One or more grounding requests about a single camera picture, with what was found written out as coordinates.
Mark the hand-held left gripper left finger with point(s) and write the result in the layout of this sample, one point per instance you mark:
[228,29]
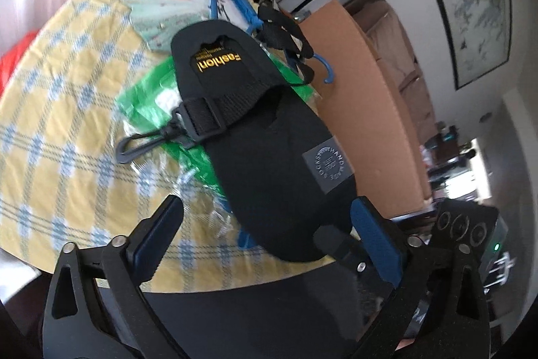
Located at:
[157,233]

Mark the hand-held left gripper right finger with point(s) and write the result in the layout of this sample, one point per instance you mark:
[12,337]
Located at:
[378,241]

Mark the black box with round dials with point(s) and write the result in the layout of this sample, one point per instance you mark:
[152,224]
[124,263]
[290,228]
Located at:
[462,222]

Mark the cluttered side table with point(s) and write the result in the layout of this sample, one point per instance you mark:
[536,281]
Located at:
[454,169]

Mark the grey device with green light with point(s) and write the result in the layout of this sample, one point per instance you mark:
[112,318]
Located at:
[498,258]

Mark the large brown cardboard box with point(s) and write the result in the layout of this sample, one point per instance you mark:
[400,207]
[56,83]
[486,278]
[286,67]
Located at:
[370,111]

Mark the green plastic bag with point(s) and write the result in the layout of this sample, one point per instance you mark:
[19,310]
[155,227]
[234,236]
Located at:
[143,98]

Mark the yellow plaid tablecloth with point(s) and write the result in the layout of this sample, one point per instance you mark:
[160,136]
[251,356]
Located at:
[63,132]

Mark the beige sofa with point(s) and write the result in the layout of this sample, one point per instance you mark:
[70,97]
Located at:
[403,60]

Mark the red stool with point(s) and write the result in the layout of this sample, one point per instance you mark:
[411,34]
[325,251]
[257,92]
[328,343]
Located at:
[17,60]

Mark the black sunglasses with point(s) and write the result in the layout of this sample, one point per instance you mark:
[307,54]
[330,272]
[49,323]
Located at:
[286,35]

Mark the framed ink painting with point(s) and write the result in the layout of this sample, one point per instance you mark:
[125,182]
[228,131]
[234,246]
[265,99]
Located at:
[475,5]

